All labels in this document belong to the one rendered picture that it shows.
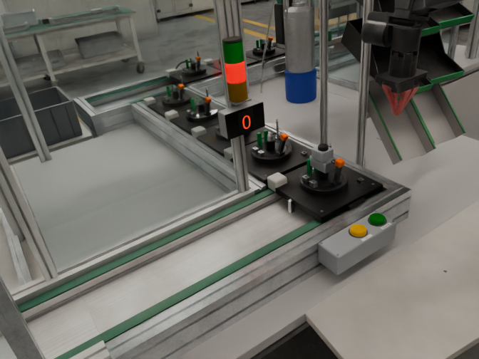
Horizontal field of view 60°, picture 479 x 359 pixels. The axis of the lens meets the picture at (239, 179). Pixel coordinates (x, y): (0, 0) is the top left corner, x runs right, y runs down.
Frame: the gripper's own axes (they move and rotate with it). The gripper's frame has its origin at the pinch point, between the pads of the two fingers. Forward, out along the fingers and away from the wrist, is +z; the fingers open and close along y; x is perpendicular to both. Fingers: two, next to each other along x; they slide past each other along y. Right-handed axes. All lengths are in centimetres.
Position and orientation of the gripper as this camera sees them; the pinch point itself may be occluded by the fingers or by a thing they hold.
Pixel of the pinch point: (396, 111)
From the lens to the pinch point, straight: 106.5
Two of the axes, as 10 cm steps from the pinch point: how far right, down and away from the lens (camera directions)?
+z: 0.8, 8.4, 5.4
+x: 5.4, 4.2, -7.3
